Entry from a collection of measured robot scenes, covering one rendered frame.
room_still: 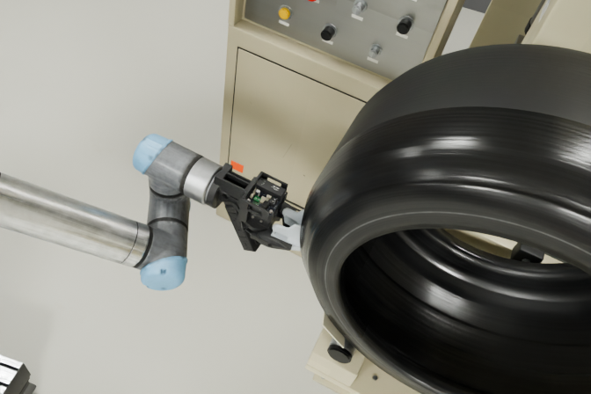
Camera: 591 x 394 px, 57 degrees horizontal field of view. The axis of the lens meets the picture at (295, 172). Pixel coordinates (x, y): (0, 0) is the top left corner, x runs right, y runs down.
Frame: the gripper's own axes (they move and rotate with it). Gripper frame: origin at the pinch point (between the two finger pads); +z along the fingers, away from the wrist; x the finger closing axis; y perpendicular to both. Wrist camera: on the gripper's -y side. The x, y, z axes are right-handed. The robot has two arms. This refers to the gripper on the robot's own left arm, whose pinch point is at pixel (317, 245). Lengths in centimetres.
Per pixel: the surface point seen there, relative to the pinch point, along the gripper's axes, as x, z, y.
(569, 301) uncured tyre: 13.8, 43.0, -0.4
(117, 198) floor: 47, -87, -102
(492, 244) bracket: 24.0, 29.9, -6.9
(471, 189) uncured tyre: -11.0, 14.1, 37.4
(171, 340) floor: 9, -36, -102
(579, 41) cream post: 26, 22, 37
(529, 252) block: 21.3, 35.2, -1.5
